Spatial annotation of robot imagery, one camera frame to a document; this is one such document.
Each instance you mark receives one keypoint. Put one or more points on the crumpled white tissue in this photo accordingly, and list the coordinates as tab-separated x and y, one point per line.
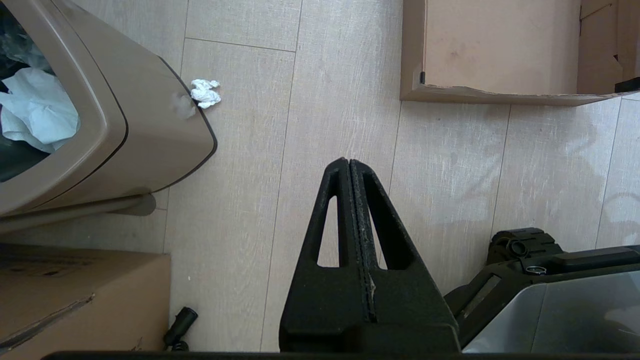
205	93

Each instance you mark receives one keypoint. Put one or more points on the brown plastic trash bin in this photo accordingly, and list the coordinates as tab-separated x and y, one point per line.
140	130

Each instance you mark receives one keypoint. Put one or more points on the closed brown cardboard carton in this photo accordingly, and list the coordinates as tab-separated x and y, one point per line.
75	300

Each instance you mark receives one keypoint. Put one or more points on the black bin liner bag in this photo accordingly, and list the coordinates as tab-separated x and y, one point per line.
12	162

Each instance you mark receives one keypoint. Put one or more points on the black grey robot base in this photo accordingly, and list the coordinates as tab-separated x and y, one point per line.
550	310

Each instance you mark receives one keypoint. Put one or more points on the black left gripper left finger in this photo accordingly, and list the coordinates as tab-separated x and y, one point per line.
325	310

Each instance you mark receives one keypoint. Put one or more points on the white paper waste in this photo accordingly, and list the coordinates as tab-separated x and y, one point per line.
40	110

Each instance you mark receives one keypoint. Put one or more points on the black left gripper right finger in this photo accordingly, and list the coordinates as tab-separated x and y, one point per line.
410	310

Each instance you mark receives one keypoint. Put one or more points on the brown cardboard shoe box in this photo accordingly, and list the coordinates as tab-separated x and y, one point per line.
500	45

